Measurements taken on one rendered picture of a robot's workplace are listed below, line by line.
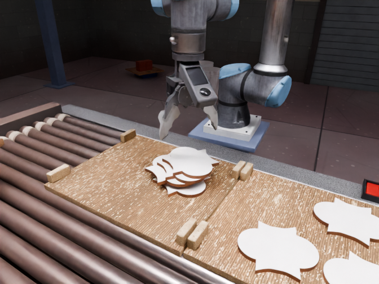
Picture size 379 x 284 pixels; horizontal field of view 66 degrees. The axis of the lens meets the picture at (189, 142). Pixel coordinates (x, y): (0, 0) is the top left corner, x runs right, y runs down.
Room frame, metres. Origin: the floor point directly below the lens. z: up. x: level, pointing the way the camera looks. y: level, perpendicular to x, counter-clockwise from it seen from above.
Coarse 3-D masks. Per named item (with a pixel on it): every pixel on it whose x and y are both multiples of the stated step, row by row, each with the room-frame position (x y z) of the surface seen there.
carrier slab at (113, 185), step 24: (120, 144) 0.83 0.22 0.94; (144, 144) 0.83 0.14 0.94; (168, 144) 0.84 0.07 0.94; (72, 168) 0.68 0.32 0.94; (96, 168) 0.69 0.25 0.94; (120, 168) 0.69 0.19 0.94; (144, 168) 0.69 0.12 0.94; (216, 168) 0.70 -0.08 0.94; (72, 192) 0.58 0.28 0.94; (96, 192) 0.58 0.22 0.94; (120, 192) 0.58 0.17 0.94; (144, 192) 0.58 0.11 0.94; (216, 192) 0.59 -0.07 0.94; (120, 216) 0.49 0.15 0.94; (144, 216) 0.50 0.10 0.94; (168, 216) 0.50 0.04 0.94; (192, 216) 0.50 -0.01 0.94; (168, 240) 0.43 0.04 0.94
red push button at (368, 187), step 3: (369, 183) 0.65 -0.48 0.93; (366, 186) 0.64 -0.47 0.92; (369, 186) 0.63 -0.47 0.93; (372, 186) 0.63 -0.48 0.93; (375, 186) 0.63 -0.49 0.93; (378, 186) 0.63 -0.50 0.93; (366, 189) 0.62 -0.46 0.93; (369, 189) 0.62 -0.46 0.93; (372, 189) 0.62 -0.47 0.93; (375, 189) 0.62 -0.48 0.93; (378, 189) 0.62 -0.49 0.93; (366, 192) 0.61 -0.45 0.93; (369, 192) 0.61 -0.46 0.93; (372, 192) 0.61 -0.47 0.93; (375, 192) 0.61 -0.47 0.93; (378, 192) 0.61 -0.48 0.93; (375, 195) 0.60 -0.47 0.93; (378, 195) 0.60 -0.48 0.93
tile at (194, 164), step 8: (176, 152) 0.69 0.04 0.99; (184, 152) 0.69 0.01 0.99; (192, 152) 0.69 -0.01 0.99; (200, 152) 0.70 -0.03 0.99; (168, 160) 0.65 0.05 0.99; (176, 160) 0.65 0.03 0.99; (184, 160) 0.65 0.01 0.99; (192, 160) 0.65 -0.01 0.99; (200, 160) 0.65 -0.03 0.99; (208, 160) 0.65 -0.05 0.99; (176, 168) 0.61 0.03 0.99; (184, 168) 0.61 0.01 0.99; (192, 168) 0.61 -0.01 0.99; (200, 168) 0.61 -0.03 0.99; (208, 168) 0.61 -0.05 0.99; (192, 176) 0.58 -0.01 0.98; (200, 176) 0.58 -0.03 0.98
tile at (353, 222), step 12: (324, 204) 0.54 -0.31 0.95; (336, 204) 0.54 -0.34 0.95; (348, 204) 0.54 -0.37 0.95; (324, 216) 0.49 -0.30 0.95; (336, 216) 0.49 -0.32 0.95; (348, 216) 0.49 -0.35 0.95; (360, 216) 0.50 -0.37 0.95; (372, 216) 0.50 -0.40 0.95; (336, 228) 0.46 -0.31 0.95; (348, 228) 0.46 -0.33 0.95; (360, 228) 0.46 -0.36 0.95; (372, 228) 0.46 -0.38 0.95; (360, 240) 0.43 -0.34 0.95; (372, 240) 0.43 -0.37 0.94
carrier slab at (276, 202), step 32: (256, 192) 0.59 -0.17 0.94; (288, 192) 0.59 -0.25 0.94; (320, 192) 0.59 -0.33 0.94; (224, 224) 0.48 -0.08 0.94; (256, 224) 0.48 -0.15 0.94; (288, 224) 0.48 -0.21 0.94; (320, 224) 0.48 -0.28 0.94; (192, 256) 0.39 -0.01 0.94; (224, 256) 0.39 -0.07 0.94; (320, 256) 0.39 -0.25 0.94
